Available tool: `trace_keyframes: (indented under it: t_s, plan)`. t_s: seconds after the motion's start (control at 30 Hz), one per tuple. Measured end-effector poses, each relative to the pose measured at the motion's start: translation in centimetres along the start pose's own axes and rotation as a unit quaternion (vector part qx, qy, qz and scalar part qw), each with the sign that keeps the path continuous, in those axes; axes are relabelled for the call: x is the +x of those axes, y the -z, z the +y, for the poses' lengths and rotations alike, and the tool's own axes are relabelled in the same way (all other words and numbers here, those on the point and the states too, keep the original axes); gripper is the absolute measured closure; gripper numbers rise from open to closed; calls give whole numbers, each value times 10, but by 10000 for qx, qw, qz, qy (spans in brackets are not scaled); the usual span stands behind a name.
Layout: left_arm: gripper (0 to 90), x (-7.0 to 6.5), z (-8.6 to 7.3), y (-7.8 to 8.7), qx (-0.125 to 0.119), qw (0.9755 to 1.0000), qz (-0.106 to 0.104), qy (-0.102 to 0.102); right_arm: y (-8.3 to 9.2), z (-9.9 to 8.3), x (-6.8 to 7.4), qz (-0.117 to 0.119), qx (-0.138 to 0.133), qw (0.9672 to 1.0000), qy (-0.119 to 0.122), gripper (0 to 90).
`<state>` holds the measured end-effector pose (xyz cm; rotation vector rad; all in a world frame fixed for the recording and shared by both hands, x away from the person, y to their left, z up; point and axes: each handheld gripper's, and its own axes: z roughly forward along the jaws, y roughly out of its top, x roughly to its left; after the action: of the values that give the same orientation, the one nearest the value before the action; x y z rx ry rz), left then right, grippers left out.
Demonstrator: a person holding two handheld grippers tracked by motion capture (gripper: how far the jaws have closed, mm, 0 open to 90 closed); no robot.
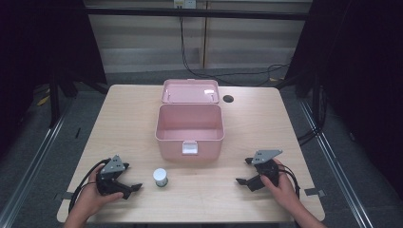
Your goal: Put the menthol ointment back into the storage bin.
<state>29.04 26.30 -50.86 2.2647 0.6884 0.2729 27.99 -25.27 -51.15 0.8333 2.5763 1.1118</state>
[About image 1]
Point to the black metal stand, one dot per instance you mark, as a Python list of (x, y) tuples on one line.
[(54, 101), (316, 101)]

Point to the small yellow floor tape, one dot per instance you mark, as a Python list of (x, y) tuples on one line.
[(276, 79)]

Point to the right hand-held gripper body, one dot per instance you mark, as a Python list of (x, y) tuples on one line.
[(268, 166)]

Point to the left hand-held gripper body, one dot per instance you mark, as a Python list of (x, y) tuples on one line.
[(111, 167)]

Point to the pink plastic storage box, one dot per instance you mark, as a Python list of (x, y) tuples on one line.
[(189, 126)]

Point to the person's left hand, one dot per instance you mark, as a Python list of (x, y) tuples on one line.
[(90, 198)]

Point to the black curtain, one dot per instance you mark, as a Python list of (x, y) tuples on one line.
[(364, 63), (38, 47)]

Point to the white wall socket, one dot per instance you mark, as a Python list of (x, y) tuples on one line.
[(185, 3)]

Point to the person's right hand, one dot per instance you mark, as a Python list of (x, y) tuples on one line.
[(282, 190)]

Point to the grey tape strip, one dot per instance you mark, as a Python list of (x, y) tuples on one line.
[(67, 195), (314, 192)]

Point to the metal floor rail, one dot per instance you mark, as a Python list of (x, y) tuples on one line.
[(34, 164), (332, 164)]

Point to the small white jar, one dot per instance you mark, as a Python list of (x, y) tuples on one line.
[(160, 176)]

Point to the black horizontal frame bar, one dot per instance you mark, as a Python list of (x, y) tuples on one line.
[(196, 13)]

